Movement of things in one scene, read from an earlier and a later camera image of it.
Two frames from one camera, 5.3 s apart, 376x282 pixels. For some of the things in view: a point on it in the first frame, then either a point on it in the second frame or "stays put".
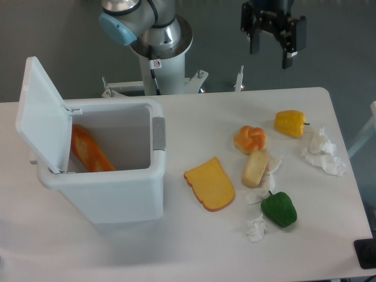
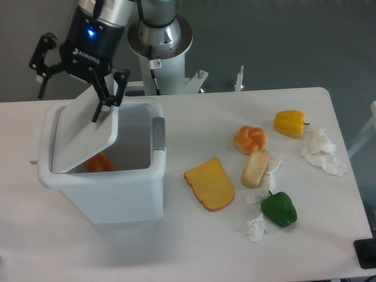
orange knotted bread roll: x=248 y=138 stays put
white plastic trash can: x=132 y=135 stays put
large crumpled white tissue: x=321 y=154 stays put
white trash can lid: x=43 y=119 to x=75 y=137
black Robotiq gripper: x=274 y=14 to x=90 y=43
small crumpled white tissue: x=256 y=228 stays put
